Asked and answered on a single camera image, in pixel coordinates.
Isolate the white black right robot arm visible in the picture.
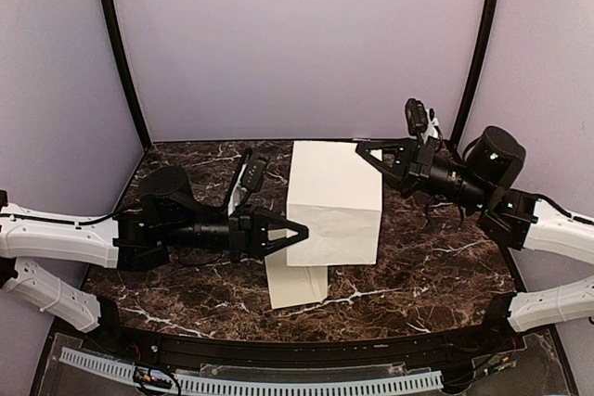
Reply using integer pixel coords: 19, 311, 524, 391
355, 126, 593, 353

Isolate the white slotted cable duct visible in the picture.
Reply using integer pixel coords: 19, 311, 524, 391
58, 347, 443, 395

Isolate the black frame post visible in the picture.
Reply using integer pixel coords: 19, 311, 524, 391
100, 0, 152, 152
448, 0, 497, 151

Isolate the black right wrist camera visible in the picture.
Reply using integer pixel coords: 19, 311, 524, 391
405, 98, 442, 143

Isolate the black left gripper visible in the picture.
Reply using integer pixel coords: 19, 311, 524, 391
162, 202, 309, 263

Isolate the black left frame post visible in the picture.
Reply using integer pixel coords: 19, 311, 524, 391
100, 0, 152, 152

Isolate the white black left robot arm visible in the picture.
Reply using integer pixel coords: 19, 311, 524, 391
1, 167, 309, 355

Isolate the black right frame post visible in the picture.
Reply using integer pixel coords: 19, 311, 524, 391
448, 0, 497, 151

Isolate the white spare paper sheet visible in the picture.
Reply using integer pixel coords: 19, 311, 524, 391
287, 141, 382, 267

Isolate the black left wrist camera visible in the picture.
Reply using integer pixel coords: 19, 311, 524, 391
226, 148, 269, 215

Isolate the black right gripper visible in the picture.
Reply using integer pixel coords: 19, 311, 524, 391
356, 134, 493, 211

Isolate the black front table rail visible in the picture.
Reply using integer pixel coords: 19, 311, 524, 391
82, 325, 525, 369

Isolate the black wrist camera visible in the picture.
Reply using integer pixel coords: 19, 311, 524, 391
226, 148, 269, 215
405, 98, 442, 143

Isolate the beige paper envelope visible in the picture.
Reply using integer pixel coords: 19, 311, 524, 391
265, 252, 329, 310

